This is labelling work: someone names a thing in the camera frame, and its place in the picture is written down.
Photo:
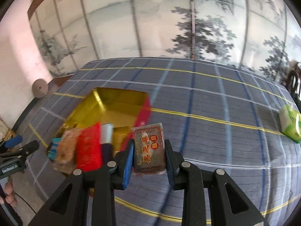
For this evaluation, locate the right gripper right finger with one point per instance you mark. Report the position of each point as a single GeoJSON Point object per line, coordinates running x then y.
{"type": "Point", "coordinates": [228, 203]}

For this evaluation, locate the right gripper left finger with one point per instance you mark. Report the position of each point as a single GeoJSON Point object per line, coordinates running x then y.
{"type": "Point", "coordinates": [69, 203]}

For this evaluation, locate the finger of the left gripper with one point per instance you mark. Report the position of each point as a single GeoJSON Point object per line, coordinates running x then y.
{"type": "Point", "coordinates": [14, 141]}

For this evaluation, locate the red step cake packet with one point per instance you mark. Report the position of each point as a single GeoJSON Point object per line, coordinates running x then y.
{"type": "Point", "coordinates": [89, 149]}

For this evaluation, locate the brown sesame cake packet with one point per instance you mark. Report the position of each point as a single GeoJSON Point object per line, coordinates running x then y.
{"type": "Point", "coordinates": [149, 155]}

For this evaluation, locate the blue candy packet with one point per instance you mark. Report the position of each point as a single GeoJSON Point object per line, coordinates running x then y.
{"type": "Point", "coordinates": [52, 151]}

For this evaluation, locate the clear bag of peanuts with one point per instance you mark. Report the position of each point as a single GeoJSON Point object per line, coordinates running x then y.
{"type": "Point", "coordinates": [65, 161]}

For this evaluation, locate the grey silver snack packet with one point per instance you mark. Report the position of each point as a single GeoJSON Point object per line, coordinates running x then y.
{"type": "Point", "coordinates": [106, 136]}

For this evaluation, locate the person left hand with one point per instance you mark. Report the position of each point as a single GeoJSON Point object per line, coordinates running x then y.
{"type": "Point", "coordinates": [10, 194]}

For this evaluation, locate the blue plaid tablecloth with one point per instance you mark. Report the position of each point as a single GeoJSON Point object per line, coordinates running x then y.
{"type": "Point", "coordinates": [216, 116]}

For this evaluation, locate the red gold toffee tin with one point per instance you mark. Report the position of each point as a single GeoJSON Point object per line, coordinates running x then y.
{"type": "Point", "coordinates": [125, 109]}

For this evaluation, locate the green tissue pack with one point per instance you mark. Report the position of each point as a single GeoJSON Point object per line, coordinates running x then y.
{"type": "Point", "coordinates": [290, 122]}

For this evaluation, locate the dark wooden chair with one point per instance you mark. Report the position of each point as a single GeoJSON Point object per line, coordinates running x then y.
{"type": "Point", "coordinates": [291, 82]}

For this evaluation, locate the painted folding screen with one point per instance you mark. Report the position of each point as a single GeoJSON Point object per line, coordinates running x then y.
{"type": "Point", "coordinates": [258, 35]}

